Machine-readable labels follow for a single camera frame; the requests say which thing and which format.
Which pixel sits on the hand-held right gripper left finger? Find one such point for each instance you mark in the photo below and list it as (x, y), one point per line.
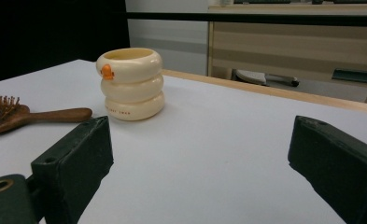
(75, 161)

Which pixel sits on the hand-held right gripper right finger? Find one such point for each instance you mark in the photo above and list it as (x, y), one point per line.
(336, 161)

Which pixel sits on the wooden hairbrush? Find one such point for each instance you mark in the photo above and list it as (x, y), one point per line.
(22, 117)

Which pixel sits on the dark green flat object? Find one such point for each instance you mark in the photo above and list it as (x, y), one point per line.
(355, 76)

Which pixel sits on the cream ringed duck cup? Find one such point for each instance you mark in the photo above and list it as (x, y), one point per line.
(131, 87)

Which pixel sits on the chair base with caster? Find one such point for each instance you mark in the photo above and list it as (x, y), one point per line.
(259, 77)

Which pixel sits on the light wooden cabinet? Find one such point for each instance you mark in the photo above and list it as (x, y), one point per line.
(296, 49)

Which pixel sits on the black metal frame bar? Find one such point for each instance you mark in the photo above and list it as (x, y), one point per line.
(234, 18)

